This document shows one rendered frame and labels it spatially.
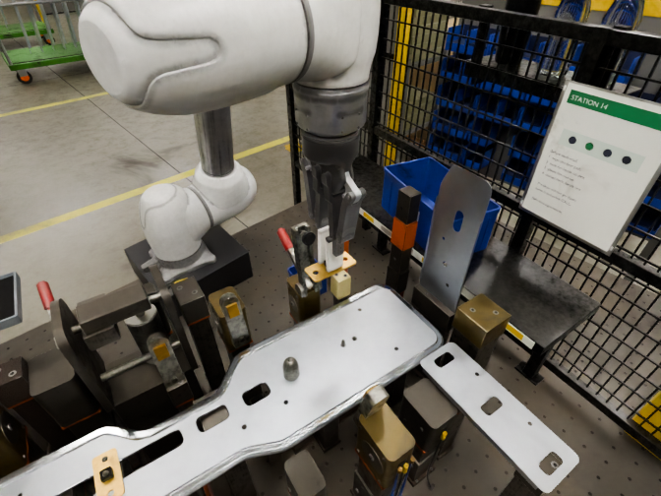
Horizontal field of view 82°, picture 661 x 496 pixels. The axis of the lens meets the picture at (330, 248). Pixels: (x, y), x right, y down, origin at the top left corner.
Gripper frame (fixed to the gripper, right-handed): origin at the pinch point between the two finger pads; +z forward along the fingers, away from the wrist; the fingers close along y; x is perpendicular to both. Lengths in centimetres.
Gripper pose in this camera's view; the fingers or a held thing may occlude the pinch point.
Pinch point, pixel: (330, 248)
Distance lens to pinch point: 61.8
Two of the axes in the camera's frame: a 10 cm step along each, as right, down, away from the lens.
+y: 5.7, 5.3, -6.3
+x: 8.2, -3.6, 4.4
